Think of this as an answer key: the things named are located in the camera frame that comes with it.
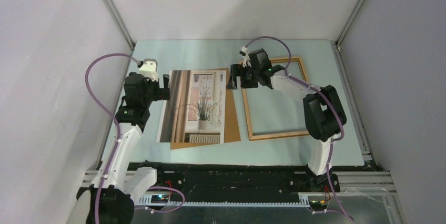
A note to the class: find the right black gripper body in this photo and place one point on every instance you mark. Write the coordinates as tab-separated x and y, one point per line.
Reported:
249	79

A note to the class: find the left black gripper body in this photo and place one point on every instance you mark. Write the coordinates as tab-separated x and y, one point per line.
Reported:
154	93

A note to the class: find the window plant photo print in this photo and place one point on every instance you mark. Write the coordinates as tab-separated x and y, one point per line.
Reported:
193	107

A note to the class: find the brown cardboard backing board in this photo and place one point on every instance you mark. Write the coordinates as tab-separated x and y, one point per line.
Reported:
231	121

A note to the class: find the wooden picture frame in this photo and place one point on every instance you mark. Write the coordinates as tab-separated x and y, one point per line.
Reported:
272	114

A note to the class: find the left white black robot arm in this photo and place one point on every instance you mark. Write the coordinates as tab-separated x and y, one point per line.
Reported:
112	198

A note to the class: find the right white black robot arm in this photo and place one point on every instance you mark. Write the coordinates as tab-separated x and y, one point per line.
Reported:
323	111

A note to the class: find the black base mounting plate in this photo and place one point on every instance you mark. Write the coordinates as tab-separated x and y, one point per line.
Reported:
241	184

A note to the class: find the right aluminium corner profile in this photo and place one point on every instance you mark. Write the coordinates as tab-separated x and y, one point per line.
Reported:
349	23

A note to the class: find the aluminium corner profile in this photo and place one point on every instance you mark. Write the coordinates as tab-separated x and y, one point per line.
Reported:
349	23
119	21

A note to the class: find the left aluminium corner profile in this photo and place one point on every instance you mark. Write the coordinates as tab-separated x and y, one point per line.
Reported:
119	21

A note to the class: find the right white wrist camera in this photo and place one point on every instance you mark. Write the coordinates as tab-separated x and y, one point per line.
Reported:
244	52

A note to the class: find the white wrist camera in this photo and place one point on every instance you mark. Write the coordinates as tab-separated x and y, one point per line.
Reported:
148	69
244	52

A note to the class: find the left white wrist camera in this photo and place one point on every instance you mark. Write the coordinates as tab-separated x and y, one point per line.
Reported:
148	69

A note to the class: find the grey slotted cable duct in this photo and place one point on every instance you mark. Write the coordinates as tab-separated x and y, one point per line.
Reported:
149	200

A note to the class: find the front aluminium rail frame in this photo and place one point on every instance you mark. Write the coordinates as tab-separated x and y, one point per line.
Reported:
366	181

